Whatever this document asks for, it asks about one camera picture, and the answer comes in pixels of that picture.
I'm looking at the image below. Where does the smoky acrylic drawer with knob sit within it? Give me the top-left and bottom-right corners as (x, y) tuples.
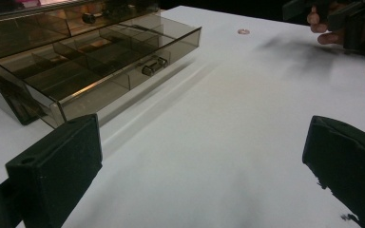
(0, 0), (162, 61)

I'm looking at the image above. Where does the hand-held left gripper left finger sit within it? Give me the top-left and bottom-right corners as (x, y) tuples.
(5, 113), (104, 228)

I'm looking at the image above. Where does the smoky clear acrylic drawer cabinet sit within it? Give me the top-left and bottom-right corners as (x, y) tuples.
(0, 0), (162, 126)

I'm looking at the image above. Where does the smoky acrylic drawer with dividers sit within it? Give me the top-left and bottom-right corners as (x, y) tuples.
(0, 13), (202, 129)

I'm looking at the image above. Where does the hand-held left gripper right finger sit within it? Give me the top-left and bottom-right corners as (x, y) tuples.
(301, 115), (365, 228)

